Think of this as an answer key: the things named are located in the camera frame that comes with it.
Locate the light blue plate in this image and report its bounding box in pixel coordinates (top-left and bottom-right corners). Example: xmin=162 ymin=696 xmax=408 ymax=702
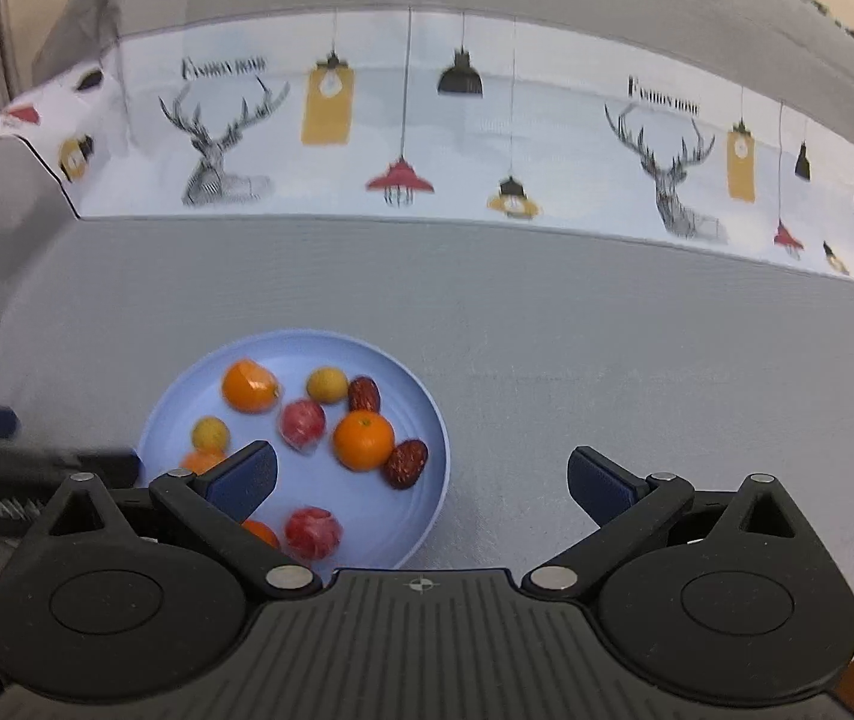
xmin=137 ymin=328 xmax=450 ymax=578

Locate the wrapped pink red fruit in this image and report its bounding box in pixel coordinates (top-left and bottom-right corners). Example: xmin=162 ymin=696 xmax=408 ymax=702
xmin=283 ymin=507 xmax=344 ymax=562

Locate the dark red jujube date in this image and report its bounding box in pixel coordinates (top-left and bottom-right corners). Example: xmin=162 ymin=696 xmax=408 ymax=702
xmin=347 ymin=376 xmax=381 ymax=413

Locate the wrapped orange fruit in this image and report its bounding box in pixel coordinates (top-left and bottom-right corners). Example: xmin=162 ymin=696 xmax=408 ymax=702
xmin=220 ymin=359 xmax=282 ymax=415

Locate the small yellow round fruit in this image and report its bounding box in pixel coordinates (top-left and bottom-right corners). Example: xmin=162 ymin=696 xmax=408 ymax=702
xmin=306 ymin=366 xmax=350 ymax=405

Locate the deer print white cushion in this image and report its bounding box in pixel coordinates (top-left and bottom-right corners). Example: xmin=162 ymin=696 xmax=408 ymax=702
xmin=0 ymin=8 xmax=854 ymax=281

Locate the orange mandarin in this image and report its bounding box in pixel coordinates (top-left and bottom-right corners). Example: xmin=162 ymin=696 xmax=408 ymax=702
xmin=241 ymin=518 xmax=280 ymax=551
xmin=332 ymin=410 xmax=395 ymax=473
xmin=179 ymin=450 xmax=225 ymax=476

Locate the dark red jujube far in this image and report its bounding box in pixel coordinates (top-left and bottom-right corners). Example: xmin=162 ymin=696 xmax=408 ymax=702
xmin=381 ymin=439 xmax=429 ymax=489

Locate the small yellow fruit hidden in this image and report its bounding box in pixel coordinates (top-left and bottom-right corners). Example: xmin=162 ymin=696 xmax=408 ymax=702
xmin=191 ymin=416 xmax=232 ymax=457

